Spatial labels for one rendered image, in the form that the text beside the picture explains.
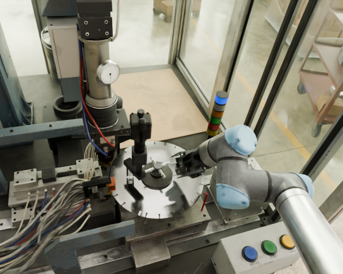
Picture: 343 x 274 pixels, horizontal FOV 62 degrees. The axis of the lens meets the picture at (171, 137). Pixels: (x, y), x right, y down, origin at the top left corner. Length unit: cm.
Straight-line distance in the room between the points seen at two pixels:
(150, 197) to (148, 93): 85
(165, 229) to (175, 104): 81
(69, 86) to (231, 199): 51
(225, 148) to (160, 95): 102
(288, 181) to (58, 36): 59
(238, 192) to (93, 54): 43
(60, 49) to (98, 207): 54
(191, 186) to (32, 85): 115
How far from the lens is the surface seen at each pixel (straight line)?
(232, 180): 66
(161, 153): 107
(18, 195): 117
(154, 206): 93
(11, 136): 107
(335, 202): 97
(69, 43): 68
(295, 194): 67
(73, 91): 84
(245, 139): 69
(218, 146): 71
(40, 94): 172
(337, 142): 88
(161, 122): 149
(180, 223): 103
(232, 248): 97
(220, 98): 103
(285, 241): 104
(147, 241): 102
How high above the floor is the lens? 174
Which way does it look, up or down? 45 degrees down
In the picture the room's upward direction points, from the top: 8 degrees clockwise
